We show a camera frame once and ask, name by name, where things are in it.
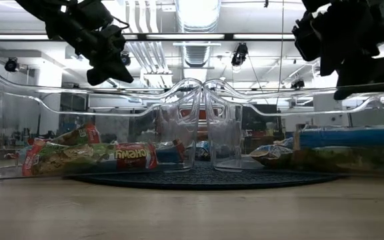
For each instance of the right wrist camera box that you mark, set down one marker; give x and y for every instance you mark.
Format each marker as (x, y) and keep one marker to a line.
(307, 36)

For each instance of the green yellow granola bar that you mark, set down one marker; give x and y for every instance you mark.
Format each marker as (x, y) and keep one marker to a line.
(345, 160)

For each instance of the round dark mat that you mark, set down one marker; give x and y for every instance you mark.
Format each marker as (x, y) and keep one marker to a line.
(205, 181)

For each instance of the red cabinet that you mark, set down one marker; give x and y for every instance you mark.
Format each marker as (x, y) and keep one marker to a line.
(190, 114)

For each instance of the silver ventilation duct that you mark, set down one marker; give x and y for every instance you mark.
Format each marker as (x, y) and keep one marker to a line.
(197, 20)

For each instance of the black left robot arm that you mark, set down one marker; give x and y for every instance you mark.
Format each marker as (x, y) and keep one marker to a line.
(38, 10)

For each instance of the black beam with light strips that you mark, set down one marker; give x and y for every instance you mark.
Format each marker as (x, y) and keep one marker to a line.
(195, 36)

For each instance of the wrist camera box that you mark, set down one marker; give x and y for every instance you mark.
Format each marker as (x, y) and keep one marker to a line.
(92, 13)
(307, 36)

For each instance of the blue orange granola bar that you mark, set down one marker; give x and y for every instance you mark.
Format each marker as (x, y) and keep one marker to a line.
(270, 154)
(348, 137)

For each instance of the black cabinet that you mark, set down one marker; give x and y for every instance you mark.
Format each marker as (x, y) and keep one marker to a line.
(262, 123)

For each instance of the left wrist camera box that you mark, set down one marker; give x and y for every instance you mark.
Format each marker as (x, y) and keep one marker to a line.
(92, 13)

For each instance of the black hanging spotlight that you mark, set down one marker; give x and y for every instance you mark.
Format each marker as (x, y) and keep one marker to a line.
(298, 84)
(12, 65)
(239, 55)
(126, 59)

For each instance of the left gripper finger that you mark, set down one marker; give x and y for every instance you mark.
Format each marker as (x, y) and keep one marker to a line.
(120, 73)
(97, 76)

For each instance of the white building column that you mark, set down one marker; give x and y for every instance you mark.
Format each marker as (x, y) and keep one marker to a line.
(325, 113)
(47, 100)

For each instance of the blue red-ended granola bar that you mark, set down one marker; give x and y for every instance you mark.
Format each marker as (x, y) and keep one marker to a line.
(21, 154)
(170, 154)

